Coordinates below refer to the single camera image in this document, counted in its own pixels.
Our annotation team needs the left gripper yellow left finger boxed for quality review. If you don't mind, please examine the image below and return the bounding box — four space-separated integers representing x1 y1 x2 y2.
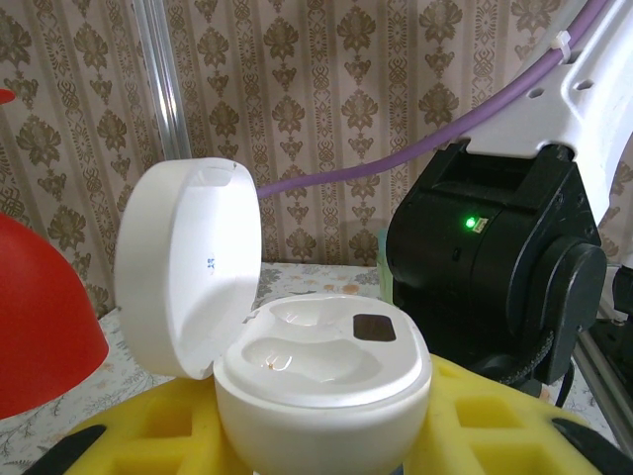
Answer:
29 375 254 475

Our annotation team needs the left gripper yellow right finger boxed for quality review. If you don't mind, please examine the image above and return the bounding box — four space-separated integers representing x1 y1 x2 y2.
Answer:
403 354 633 475

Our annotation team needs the white egg-shaped charging case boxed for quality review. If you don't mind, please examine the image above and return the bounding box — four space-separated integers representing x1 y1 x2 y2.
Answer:
113 156 433 475

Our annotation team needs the red plastic wine glass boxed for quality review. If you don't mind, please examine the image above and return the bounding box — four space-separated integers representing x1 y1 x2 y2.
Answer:
0 87 111 418

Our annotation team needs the aluminium table side rail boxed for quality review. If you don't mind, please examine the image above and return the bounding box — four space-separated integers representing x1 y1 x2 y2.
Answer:
571 276 633 449

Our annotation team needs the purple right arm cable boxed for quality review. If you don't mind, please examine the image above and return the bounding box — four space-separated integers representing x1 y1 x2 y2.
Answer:
256 0 617 199

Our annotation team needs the aluminium frame post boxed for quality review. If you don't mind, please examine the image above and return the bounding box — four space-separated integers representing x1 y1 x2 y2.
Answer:
129 0 192 162

